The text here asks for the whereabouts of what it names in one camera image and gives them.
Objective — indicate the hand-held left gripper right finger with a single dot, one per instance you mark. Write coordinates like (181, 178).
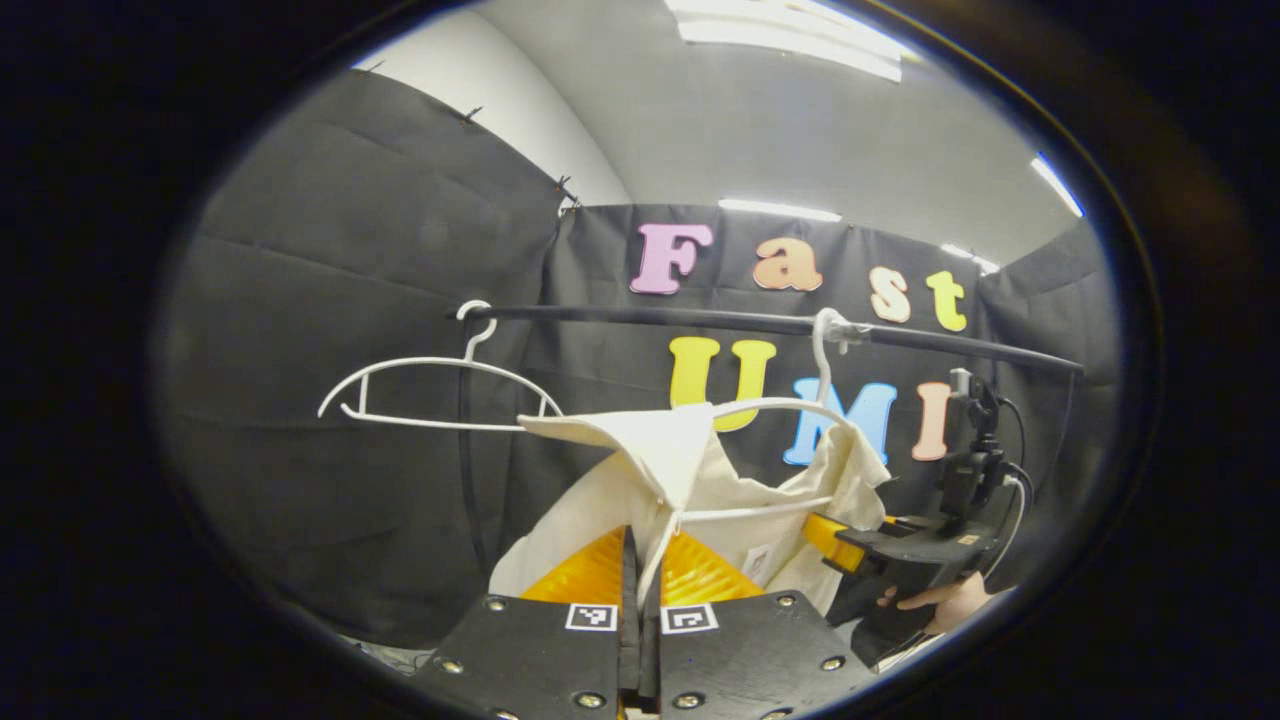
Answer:
(750, 650)

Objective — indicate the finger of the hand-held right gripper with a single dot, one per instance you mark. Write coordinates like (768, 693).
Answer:
(830, 540)

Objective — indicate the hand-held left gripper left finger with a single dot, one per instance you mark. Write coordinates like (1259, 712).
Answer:
(630, 580)

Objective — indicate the cream button shirt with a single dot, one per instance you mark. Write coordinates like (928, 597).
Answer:
(620, 500)

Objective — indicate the white clothes hanger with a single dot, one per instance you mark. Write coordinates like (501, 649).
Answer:
(430, 362)
(820, 360)

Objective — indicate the black clothes rack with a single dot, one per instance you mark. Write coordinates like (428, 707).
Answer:
(650, 317)

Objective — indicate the black backdrop cloth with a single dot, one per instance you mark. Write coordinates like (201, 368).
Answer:
(330, 250)

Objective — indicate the large ceiling light panel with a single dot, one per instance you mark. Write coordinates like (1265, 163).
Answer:
(790, 40)

